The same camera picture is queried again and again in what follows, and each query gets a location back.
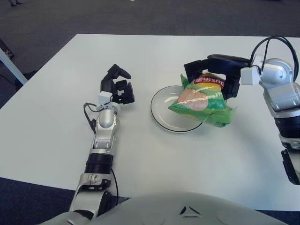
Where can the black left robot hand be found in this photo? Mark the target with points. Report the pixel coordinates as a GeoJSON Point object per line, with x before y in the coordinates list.
{"type": "Point", "coordinates": [107, 85]}

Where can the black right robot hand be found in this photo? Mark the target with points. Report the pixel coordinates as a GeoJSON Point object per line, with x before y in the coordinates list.
{"type": "Point", "coordinates": [225, 63]}

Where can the green potato chips bag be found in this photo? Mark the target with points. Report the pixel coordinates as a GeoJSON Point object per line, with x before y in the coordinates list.
{"type": "Point", "coordinates": [199, 100]}

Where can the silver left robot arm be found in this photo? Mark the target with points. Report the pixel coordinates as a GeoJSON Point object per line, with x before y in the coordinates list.
{"type": "Point", "coordinates": [104, 136]}

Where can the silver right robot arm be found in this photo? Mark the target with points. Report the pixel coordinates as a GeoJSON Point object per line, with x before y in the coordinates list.
{"type": "Point", "coordinates": [281, 93]}

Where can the white plate with black rim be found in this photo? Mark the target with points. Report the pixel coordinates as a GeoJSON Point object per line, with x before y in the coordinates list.
{"type": "Point", "coordinates": [164, 110]}

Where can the white box on left wrist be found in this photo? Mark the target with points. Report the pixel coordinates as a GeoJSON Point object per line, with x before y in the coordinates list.
{"type": "Point", "coordinates": [104, 96]}

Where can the white box on wrist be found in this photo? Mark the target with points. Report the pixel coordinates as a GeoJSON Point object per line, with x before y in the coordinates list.
{"type": "Point", "coordinates": [249, 75]}
{"type": "Point", "coordinates": [104, 96]}

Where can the white box on right wrist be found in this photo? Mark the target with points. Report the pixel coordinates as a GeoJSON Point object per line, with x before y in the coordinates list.
{"type": "Point", "coordinates": [249, 75]}

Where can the white table leg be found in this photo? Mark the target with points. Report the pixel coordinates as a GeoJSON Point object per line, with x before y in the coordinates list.
{"type": "Point", "coordinates": [12, 66]}

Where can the small dark patterned object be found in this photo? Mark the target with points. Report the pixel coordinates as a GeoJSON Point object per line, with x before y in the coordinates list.
{"type": "Point", "coordinates": [5, 48]}

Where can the dark distant furniture legs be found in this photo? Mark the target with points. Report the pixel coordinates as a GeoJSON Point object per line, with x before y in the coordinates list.
{"type": "Point", "coordinates": [15, 2]}

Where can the grey robot torso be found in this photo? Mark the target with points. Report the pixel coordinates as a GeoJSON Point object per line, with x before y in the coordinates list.
{"type": "Point", "coordinates": [152, 208]}

